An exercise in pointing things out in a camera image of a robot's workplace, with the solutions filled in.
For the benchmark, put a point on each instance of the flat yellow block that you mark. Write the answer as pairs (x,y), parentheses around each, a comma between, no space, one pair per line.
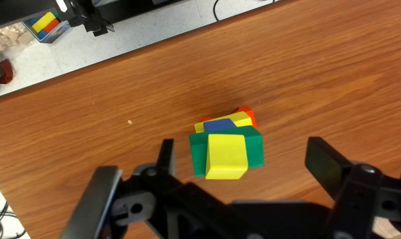
(242,119)

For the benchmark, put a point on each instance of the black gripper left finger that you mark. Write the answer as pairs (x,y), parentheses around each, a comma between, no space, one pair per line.
(166,152)

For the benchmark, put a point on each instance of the yellow cube block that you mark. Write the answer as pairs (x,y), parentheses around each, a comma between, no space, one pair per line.
(226,156)

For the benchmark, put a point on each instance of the multicoloured block stack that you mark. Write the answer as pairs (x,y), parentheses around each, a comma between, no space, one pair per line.
(198,152)

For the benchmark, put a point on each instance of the blue block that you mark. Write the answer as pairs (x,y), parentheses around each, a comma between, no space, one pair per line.
(219,125)

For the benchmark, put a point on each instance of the pile of plain wooden blocks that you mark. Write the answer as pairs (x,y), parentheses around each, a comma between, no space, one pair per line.
(8,38)

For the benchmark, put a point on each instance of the orange arch block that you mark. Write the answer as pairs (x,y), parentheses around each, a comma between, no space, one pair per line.
(250,113)

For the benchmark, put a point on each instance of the blue tray of coloured blocks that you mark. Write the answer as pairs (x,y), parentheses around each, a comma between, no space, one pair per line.
(47,25)

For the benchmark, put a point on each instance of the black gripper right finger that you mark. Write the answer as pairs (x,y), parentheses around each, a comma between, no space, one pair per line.
(327,166)

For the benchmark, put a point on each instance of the small light crumb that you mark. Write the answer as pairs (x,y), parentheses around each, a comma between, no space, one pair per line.
(129,121)

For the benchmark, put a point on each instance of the red round object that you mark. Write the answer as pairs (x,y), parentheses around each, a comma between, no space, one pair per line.
(4,71)

